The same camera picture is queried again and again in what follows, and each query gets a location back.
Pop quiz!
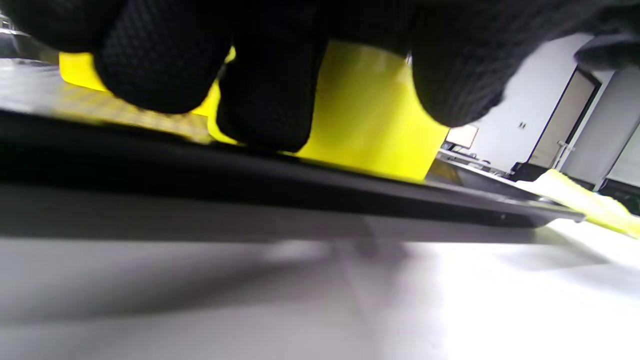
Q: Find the person's left hand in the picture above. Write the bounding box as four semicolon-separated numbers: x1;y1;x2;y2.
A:
0;0;640;153

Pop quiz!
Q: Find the yellow plastic food container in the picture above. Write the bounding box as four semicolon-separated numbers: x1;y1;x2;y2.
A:
192;40;451;183
59;50;108;93

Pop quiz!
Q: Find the white yellow dish cloth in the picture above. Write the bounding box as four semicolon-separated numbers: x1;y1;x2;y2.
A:
517;169;640;240

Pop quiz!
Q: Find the black plastic tray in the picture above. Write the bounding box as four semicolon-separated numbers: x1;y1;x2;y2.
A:
0;57;586;231

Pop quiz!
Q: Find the computer monitor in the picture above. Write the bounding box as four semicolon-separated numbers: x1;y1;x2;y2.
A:
446;125;479;149

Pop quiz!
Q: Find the brown door with dark frame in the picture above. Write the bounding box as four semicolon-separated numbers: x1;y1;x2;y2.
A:
527;67;603;171

